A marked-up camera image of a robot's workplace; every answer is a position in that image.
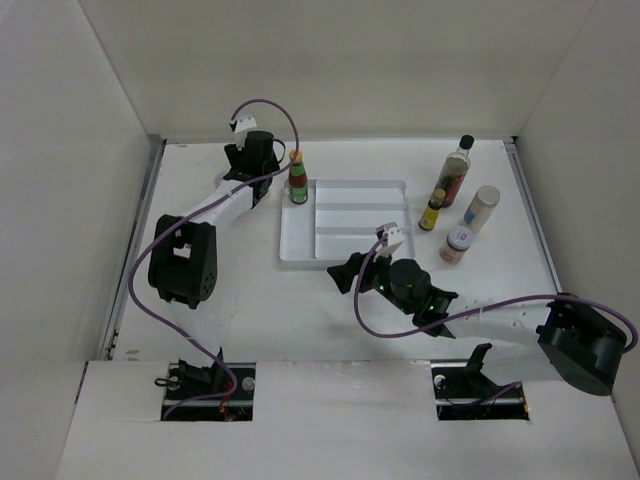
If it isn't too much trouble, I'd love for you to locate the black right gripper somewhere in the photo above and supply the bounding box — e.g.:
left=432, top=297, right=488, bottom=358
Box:
left=327, top=243, right=415, bottom=315

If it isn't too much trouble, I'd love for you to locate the red chili sauce bottle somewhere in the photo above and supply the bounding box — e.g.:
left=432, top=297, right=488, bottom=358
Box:
left=288, top=150, right=308, bottom=205

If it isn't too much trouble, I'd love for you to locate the small yellow oil bottle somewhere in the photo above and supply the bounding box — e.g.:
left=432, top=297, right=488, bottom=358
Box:
left=418, top=188, right=446, bottom=231

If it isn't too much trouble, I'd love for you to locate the orange label jar white lid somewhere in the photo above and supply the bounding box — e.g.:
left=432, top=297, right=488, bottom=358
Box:
left=439, top=226, right=474, bottom=264

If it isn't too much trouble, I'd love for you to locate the white peppercorn jar blue label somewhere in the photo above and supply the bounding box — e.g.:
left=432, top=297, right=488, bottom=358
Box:
left=462, top=185, right=501, bottom=235

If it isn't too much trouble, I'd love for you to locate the tall dark sauce bottle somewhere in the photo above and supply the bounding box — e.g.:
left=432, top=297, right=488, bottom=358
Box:
left=435, top=135, right=475, bottom=208

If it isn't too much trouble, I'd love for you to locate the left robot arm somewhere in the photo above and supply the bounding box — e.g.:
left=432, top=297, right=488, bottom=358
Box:
left=148, top=130, right=280, bottom=355

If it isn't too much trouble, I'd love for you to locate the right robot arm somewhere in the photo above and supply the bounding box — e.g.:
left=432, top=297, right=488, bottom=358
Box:
left=327, top=253, right=639, bottom=396

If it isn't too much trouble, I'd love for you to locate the white divided organizer tray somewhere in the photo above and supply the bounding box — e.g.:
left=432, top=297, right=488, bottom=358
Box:
left=279, top=179, right=415, bottom=270

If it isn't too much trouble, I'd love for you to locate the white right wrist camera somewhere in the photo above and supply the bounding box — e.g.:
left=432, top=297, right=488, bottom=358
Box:
left=374, top=222, right=405, bottom=260

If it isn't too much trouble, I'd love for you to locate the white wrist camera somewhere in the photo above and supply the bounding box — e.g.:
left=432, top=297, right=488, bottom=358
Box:
left=374, top=222, right=405, bottom=260
left=230, top=114, right=258, bottom=150

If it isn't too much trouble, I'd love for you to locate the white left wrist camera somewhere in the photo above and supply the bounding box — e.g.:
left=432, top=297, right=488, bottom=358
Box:
left=230, top=114, right=258, bottom=150

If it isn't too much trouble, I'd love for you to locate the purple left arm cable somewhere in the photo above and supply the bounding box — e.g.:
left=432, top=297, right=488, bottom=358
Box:
left=127, top=99, right=302, bottom=421

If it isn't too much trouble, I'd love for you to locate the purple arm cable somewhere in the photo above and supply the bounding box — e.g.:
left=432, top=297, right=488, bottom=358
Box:
left=353, top=234, right=640, bottom=406
left=127, top=99, right=302, bottom=421

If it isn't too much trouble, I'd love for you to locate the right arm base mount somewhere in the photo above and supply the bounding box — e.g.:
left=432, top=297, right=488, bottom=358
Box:
left=431, top=343, right=529, bottom=421

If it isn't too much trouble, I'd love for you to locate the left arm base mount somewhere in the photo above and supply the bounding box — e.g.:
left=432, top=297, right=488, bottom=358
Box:
left=154, top=359, right=257, bottom=423

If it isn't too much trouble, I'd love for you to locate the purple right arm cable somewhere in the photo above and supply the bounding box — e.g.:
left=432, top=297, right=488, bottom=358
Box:
left=353, top=234, right=640, bottom=406

